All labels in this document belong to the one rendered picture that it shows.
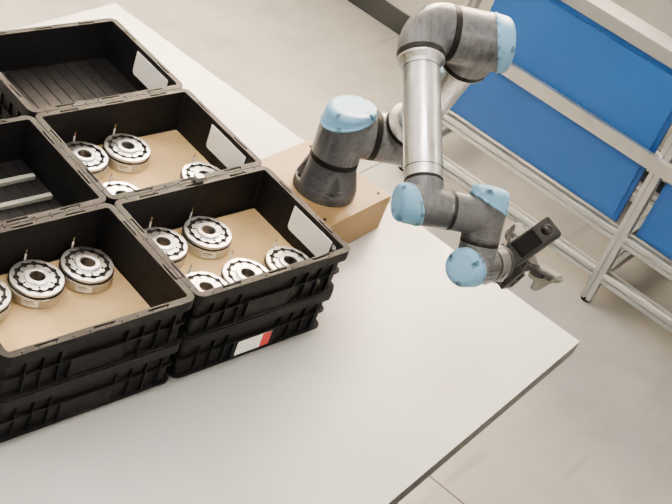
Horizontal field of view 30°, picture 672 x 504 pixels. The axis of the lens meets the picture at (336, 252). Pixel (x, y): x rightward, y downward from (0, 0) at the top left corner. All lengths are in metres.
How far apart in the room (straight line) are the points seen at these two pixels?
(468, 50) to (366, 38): 2.95
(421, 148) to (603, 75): 1.85
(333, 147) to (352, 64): 2.40
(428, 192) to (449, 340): 0.59
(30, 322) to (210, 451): 0.41
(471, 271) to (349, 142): 0.59
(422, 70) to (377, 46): 2.98
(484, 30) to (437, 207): 0.40
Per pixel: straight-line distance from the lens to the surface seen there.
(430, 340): 2.80
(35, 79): 2.97
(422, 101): 2.40
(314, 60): 5.14
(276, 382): 2.55
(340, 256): 2.54
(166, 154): 2.83
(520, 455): 3.73
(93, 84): 3.00
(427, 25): 2.48
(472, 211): 2.34
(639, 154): 4.13
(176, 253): 2.51
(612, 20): 4.09
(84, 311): 2.38
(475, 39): 2.51
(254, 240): 2.66
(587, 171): 4.26
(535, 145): 4.32
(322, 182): 2.86
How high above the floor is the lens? 2.42
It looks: 36 degrees down
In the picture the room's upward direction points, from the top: 22 degrees clockwise
